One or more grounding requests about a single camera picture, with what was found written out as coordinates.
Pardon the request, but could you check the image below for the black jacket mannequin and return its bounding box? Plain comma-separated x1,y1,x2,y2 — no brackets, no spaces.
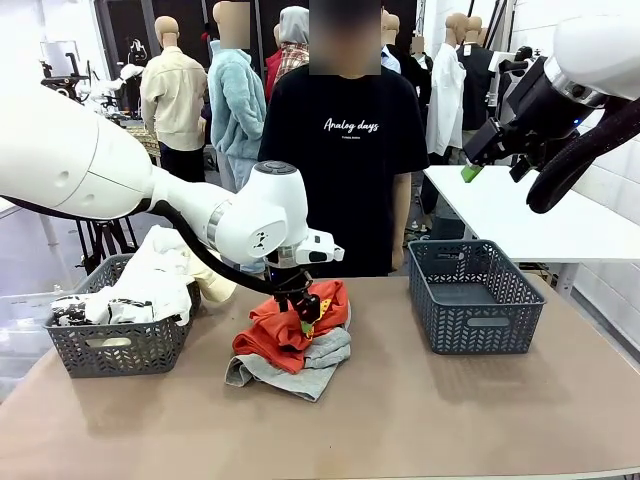
457,16,514,151

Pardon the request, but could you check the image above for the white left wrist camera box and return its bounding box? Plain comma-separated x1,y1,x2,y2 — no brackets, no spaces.
294,229,347,266

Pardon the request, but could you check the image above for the person's left forearm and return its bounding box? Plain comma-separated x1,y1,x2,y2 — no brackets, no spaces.
392,172,412,251

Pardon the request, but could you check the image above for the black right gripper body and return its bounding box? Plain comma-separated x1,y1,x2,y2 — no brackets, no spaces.
504,55,599,169

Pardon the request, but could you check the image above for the clear plastic bin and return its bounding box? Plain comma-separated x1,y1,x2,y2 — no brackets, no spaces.
0,288,76,401

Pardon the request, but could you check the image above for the orange garment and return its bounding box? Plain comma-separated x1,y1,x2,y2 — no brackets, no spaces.
232,279,351,375

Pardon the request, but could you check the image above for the black left arm cable sleeve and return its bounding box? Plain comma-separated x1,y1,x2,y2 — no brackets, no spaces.
0,194,281,297

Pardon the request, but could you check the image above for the person in black t-shirt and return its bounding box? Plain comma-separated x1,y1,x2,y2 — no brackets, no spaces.
258,0,431,279

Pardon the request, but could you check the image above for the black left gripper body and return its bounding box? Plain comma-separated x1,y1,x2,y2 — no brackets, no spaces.
267,264,315,311

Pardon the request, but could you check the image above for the grey hood plaid mannequin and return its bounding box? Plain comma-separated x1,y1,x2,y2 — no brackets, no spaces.
264,5,311,101

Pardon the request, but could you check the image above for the black right arm cable sleeve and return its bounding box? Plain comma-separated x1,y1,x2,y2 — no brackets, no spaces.
525,97,640,215

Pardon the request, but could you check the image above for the dark clothed mannequin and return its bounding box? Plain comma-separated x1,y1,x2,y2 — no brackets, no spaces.
399,34,435,156

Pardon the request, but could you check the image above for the black video camera rig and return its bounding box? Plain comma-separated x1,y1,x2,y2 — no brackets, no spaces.
39,52,94,104

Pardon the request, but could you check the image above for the white table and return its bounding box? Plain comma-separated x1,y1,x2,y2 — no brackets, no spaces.
422,163,640,265
0,197,71,289

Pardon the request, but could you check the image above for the pale yellow shirt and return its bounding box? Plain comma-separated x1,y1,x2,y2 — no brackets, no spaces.
192,247,239,305

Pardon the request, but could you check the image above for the black arm cable sleeve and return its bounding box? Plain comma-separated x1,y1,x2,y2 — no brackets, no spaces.
525,97,640,215
0,194,281,297

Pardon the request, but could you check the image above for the grey plastic woven basket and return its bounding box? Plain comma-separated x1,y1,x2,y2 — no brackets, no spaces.
407,238,547,356
43,252,202,379

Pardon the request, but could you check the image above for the black camera tripod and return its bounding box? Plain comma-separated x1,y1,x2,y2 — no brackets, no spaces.
74,219,141,275

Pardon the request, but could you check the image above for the white black-print t-shirt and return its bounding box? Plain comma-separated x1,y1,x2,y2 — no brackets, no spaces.
49,224,196,327

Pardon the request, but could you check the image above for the light blue fleece mannequin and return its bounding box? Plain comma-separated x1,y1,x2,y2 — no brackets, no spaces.
207,1,269,194

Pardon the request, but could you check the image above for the grey knit garment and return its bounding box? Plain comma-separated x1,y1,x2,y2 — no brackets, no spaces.
224,319,353,404

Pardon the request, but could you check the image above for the blue white shirt mannequin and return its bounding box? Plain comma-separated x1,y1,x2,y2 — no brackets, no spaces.
379,9,402,76

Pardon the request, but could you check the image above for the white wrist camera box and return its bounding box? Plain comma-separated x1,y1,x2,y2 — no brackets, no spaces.
294,229,347,266
488,45,535,77

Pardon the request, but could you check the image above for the patterned tablecloth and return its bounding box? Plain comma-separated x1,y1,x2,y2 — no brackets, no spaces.
124,127,161,161

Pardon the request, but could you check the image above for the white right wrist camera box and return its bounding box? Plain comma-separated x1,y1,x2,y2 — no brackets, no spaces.
488,45,535,77

